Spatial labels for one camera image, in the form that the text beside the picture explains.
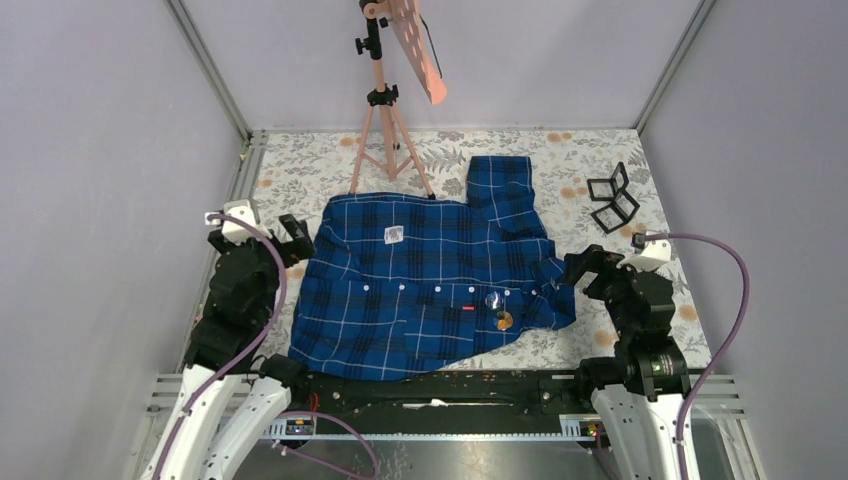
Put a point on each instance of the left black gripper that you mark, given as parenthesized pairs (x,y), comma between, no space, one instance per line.
(300,247)

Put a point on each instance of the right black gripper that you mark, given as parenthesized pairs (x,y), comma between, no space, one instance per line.
(593,258)

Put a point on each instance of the black jewelry box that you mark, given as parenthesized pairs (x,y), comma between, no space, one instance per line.
(618,213)

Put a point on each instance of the blue plaid shirt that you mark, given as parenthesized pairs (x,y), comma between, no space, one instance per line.
(397,284)

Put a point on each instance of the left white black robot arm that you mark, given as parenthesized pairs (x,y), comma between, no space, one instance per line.
(246,295)

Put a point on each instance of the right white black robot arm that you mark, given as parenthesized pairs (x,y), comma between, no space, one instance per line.
(640,391)

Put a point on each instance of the floral table mat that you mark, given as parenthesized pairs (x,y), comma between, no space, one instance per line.
(300,172)

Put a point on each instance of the pink tripod stand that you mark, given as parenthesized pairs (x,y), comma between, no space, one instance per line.
(400,151)

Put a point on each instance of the pink perforated board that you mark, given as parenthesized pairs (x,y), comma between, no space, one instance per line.
(409,29)

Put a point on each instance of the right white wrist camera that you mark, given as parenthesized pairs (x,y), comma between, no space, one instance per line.
(651,251)

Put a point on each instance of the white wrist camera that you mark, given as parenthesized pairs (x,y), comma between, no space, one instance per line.
(651,251)
(237,221)

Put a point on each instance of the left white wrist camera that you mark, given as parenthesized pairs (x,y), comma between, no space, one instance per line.
(237,221)

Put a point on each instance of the grey slotted cable duct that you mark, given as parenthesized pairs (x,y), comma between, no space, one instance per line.
(420,427)

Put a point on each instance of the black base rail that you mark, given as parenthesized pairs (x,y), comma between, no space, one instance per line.
(502,393)

